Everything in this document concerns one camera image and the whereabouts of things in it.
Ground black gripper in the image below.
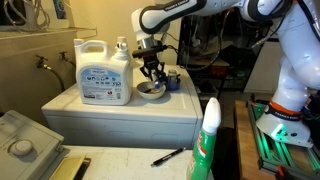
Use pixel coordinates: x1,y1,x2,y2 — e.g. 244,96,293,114
139,54,167,83

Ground white and blue brush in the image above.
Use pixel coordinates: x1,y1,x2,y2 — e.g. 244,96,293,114
148,72,169,90

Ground small clear glass jar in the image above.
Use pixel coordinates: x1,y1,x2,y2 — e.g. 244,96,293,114
167,69,179,85

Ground grey bowl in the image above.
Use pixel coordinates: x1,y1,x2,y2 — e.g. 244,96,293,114
136,81,167,101

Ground white laundry machine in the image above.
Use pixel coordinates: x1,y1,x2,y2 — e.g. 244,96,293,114
41,64,204,150

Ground large white detergent jug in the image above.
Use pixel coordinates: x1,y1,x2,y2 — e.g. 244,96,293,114
73,36,134,107

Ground black storage rack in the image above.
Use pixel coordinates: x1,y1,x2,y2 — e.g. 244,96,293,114
166,6,282,95

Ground black pen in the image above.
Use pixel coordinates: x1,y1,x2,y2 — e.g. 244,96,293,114
150,147,187,168

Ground green spray bottle white top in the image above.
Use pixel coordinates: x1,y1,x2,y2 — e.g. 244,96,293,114
186,97,222,180

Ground blue labelled container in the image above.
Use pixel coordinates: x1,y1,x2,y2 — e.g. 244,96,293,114
52,0,68,20

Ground wooden bench top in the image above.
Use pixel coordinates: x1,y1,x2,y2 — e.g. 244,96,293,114
234,99,278,180

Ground yellow flat lid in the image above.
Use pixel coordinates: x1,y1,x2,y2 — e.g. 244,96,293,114
49,154,92,180

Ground grey appliance control panel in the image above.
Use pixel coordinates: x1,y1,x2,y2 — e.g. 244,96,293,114
0,110,71,180

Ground round white dial knob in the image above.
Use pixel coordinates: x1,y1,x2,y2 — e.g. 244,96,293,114
9,139,34,157

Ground wall water valve with hose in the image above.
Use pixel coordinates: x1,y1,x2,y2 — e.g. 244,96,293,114
58,51,77,68
35,54,67,93

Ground white wire wall shelf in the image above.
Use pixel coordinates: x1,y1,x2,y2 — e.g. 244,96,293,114
0,26,99,42

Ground white coiled cables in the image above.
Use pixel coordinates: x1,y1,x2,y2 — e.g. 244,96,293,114
2,0,52,33

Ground green metal base frame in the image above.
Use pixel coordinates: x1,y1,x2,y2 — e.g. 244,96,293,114
246,99,320,180

